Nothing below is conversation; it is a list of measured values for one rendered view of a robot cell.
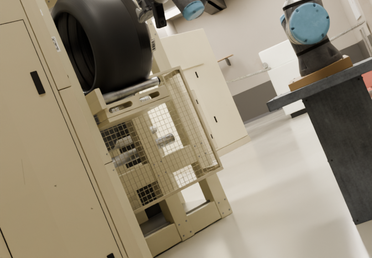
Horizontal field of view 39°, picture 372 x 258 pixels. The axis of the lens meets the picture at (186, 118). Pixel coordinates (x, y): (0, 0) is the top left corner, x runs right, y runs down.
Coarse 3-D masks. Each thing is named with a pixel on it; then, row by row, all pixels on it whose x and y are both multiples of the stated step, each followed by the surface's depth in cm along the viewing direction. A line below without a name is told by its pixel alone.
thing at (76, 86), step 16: (48, 16) 247; (64, 48) 247; (64, 64) 245; (80, 96) 246; (96, 128) 246; (96, 144) 244; (112, 176) 245; (128, 208) 245; (144, 240) 246; (144, 256) 244
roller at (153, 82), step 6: (150, 78) 261; (156, 78) 261; (132, 84) 254; (138, 84) 255; (144, 84) 256; (150, 84) 258; (156, 84) 261; (114, 90) 249; (120, 90) 249; (126, 90) 250; (132, 90) 252; (138, 90) 255; (108, 96) 245; (114, 96) 246; (120, 96) 248
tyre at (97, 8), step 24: (72, 0) 246; (96, 0) 243; (120, 0) 248; (72, 24) 283; (96, 24) 238; (120, 24) 242; (144, 24) 250; (72, 48) 287; (96, 48) 240; (120, 48) 241; (144, 48) 249; (96, 72) 246; (120, 72) 245; (144, 72) 255
